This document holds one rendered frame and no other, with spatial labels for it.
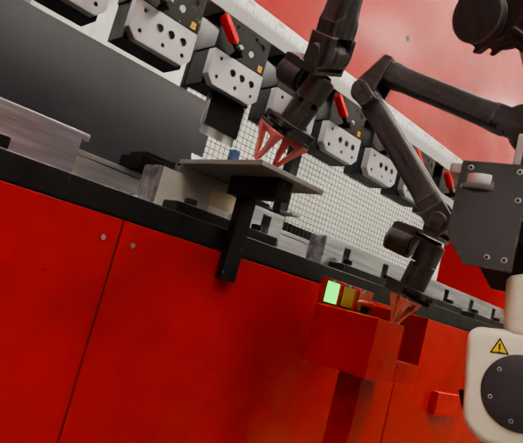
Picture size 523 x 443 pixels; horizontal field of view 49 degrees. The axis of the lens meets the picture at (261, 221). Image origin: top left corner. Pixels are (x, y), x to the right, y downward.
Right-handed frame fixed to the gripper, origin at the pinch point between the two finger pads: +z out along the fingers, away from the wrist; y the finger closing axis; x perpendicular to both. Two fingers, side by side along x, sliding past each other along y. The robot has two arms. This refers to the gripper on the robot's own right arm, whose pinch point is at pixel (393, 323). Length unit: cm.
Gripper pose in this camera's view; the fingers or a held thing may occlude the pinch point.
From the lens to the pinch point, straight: 131.0
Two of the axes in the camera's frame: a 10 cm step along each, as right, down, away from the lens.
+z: -4.3, 9.0, 0.6
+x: -6.6, -2.7, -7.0
